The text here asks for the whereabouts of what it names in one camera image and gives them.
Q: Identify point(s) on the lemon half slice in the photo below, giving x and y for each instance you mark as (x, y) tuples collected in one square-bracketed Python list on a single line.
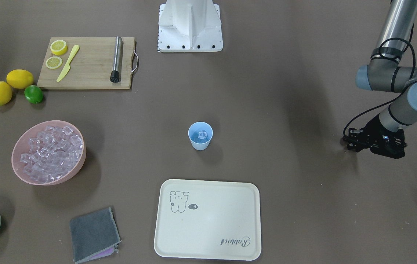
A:
[(59, 47), (53, 62)]

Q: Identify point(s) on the wooden cutting board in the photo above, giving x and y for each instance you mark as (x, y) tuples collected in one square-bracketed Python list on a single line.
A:
[(92, 65)]

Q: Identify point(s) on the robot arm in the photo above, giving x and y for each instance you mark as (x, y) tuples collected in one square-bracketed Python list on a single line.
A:
[(383, 73)]

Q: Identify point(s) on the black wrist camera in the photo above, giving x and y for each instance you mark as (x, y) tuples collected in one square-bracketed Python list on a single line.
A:
[(356, 140)]

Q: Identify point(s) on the green lime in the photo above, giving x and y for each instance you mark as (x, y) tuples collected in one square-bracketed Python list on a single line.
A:
[(33, 94)]

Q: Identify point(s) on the yellow plastic knife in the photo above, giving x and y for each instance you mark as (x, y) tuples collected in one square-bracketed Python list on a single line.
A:
[(67, 65)]

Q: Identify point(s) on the light blue plastic cup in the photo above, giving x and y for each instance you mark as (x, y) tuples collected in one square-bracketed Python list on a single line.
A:
[(192, 134)]

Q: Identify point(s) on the pink bowl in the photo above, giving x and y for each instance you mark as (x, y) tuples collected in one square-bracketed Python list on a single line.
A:
[(49, 176)]

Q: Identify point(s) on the grey folded cloth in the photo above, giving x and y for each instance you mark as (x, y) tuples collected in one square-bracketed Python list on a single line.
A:
[(94, 235)]

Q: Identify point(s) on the steel muddler black tip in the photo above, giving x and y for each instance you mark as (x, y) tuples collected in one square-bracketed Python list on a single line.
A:
[(115, 75)]

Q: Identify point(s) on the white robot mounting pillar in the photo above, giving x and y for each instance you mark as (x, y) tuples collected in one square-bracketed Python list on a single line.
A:
[(189, 26)]

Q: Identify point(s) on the cream rabbit tray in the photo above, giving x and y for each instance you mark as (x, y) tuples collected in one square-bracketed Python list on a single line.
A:
[(198, 219)]

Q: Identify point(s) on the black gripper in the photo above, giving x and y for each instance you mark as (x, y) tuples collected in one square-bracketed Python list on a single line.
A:
[(371, 132)]

